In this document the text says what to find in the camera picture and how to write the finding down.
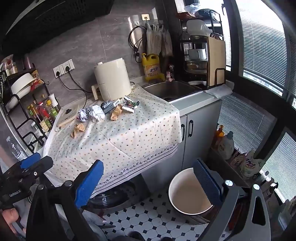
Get white round bucket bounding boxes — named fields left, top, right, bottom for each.
left=168, top=167, right=214, bottom=216

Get wooden cutting board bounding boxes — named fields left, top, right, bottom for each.
left=206, top=36, right=226, bottom=85

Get silver foil snack wrapper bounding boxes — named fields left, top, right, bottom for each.
left=122, top=96, right=140, bottom=114

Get large white bowl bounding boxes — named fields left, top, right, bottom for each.
left=10, top=73, right=38, bottom=95

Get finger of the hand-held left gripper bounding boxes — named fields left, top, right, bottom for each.
left=19, top=153, right=54, bottom=174

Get black dish rack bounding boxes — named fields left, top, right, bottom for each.
left=179, top=13, right=227, bottom=90

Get dark sauce bottle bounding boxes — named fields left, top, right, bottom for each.
left=27, top=105, right=50, bottom=133

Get grey storage shelf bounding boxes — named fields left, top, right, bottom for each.
left=205, top=147, right=256, bottom=189

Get white wall socket panel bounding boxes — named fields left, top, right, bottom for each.
left=53, top=59, right=76, bottom=78

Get cream kettle base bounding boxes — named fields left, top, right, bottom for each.
left=57, top=103, right=80, bottom=127

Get white folded cloth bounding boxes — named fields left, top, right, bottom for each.
left=203, top=84, right=233, bottom=97

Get orange bottle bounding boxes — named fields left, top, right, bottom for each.
left=214, top=125, right=224, bottom=149

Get window blinds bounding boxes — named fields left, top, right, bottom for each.
left=217, top=0, right=296, bottom=202

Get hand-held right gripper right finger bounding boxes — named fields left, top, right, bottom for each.
left=193, top=158, right=271, bottom=241

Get hanging plastic bags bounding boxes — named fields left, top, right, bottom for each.
left=146, top=22, right=173, bottom=57

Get printed detergent refill pouch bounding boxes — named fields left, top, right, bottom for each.
left=240, top=150, right=267, bottom=178

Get printed wrapper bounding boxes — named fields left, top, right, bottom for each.
left=77, top=109, right=90, bottom=122

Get black range hood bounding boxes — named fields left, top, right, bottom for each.
left=0, top=0, right=116, bottom=57

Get clear water bottle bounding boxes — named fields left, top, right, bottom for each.
left=6, top=136, right=27, bottom=162

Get floral white tablecloth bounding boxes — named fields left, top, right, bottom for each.
left=43, top=84, right=183, bottom=197

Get person's left hand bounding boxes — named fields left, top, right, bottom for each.
left=0, top=207, right=26, bottom=239

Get yellow dish soap bottle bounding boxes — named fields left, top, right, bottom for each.
left=142, top=53, right=163, bottom=82

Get white-capped oil bottle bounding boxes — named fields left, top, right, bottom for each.
left=48, top=93, right=61, bottom=114

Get red-capped sauce bottle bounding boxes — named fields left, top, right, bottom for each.
left=36, top=101, right=55, bottom=128

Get white blue-capped detergent bottle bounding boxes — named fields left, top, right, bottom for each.
left=216, top=131, right=235, bottom=160

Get black power cable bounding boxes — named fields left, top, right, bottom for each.
left=57, top=73, right=94, bottom=93
left=67, top=67, right=87, bottom=92

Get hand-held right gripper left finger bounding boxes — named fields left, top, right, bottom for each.
left=25, top=159, right=104, bottom=241

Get black spice rack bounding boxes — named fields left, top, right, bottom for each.
left=0, top=69, right=51, bottom=150

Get white paper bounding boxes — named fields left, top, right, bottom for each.
left=89, top=105, right=106, bottom=121

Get brown paper wrapper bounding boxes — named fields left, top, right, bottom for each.
left=110, top=104, right=123, bottom=121
left=70, top=123, right=86, bottom=139

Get cream air fryer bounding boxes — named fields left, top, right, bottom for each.
left=91, top=58, right=136, bottom=101

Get yellow-capped green label bottle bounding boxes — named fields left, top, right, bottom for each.
left=45, top=99, right=59, bottom=119

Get grey kitchen cabinet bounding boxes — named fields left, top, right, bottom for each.
left=139, top=94, right=223, bottom=194

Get light blue cardboard box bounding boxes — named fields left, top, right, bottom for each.
left=100, top=98, right=123, bottom=114

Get steel kitchen sink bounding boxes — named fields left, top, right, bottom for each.
left=142, top=80, right=203, bottom=102

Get black looped hanging cable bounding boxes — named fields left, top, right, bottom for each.
left=128, top=25, right=148, bottom=63

